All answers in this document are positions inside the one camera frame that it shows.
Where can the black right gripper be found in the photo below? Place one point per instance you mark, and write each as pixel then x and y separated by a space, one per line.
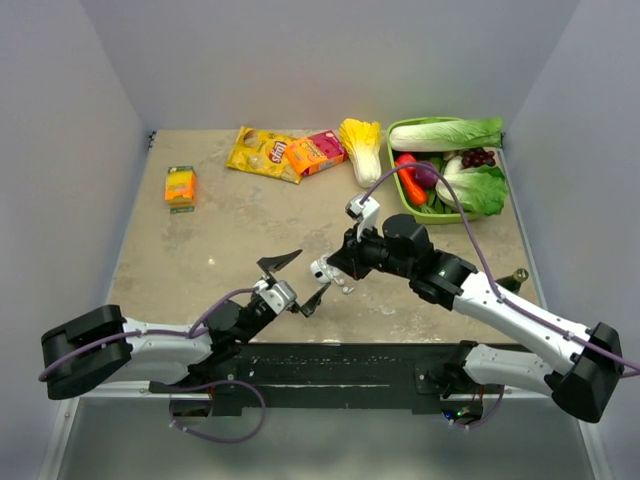
pixel 350 257

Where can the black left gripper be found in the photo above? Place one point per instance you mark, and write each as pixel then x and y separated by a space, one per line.
pixel 275 263

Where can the white earbud charging case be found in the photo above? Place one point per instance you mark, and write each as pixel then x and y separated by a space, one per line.
pixel 324 273

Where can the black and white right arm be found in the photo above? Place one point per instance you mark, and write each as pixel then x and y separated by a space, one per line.
pixel 577 366

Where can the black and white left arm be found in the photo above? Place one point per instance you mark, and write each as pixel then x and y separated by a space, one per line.
pixel 105 346

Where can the green plastic basket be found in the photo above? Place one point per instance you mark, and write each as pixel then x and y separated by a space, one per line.
pixel 442 206

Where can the orange red pepper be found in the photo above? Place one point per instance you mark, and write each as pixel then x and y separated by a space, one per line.
pixel 415 194

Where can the purple red onion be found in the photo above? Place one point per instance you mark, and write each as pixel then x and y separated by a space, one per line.
pixel 426 176

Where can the red apple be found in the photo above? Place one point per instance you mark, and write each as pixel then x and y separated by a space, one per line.
pixel 404 159

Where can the orange pink snack box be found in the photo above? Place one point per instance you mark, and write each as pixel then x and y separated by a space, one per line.
pixel 315 153

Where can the yellow white napa cabbage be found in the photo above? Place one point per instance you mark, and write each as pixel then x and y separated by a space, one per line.
pixel 361 141

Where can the yellow chips bag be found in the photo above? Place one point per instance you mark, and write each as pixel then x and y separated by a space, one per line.
pixel 262 152

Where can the green leafy bok choy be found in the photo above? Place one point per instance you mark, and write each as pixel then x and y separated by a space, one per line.
pixel 480 190

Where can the orange yellow sponge pack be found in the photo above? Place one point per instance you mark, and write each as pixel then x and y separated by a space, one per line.
pixel 180 189

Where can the purple grapes bunch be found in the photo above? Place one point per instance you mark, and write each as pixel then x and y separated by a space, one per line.
pixel 477 157

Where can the green glass bottle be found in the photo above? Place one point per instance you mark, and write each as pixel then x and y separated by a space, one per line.
pixel 513 282

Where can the long green white cabbage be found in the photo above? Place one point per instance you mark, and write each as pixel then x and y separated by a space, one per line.
pixel 446 135

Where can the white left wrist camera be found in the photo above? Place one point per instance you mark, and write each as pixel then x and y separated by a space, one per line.
pixel 279 296

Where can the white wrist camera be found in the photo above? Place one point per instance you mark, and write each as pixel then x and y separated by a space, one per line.
pixel 279 296
pixel 364 211

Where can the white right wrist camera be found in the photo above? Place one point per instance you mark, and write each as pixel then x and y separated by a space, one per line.
pixel 364 211

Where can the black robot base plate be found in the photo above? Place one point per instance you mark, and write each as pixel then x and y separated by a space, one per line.
pixel 393 376

